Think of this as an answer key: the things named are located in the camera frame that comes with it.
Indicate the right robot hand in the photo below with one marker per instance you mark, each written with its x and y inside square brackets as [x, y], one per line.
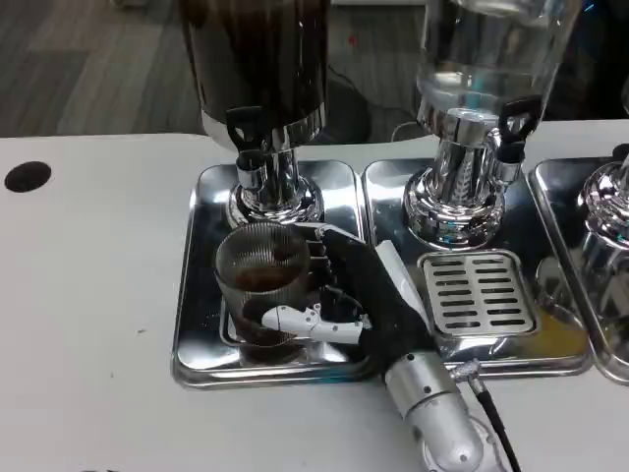
[363, 280]

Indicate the clear ribbed glass cup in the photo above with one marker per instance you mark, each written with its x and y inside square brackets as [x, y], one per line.
[255, 251]

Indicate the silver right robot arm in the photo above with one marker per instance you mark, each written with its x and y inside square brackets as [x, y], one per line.
[432, 408]

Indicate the slotted steel drip grid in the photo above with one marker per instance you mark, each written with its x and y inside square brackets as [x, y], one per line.
[474, 295]

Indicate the steel tray under dark dispenser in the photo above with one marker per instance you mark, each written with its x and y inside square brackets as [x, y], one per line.
[196, 314]

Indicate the black tap of dark dispenser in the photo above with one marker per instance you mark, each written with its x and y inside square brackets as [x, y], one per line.
[245, 125]

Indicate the steel tray under clear dispenser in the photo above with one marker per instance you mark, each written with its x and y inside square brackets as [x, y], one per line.
[555, 344]

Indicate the black tap of clear dispenser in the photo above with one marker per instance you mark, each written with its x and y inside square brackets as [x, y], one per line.
[513, 123]

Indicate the dark coffee drink dispenser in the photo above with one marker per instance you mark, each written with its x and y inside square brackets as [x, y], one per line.
[255, 54]

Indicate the clear water drink dispenser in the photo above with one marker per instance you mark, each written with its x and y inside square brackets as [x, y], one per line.
[472, 54]

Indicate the black round counter hole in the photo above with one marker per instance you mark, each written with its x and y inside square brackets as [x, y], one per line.
[27, 176]

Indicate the steel tray under chrome pedestal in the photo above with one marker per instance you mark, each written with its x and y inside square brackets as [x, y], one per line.
[555, 196]

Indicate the chrome dispenser pedestal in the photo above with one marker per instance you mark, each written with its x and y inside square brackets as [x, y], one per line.
[607, 201]

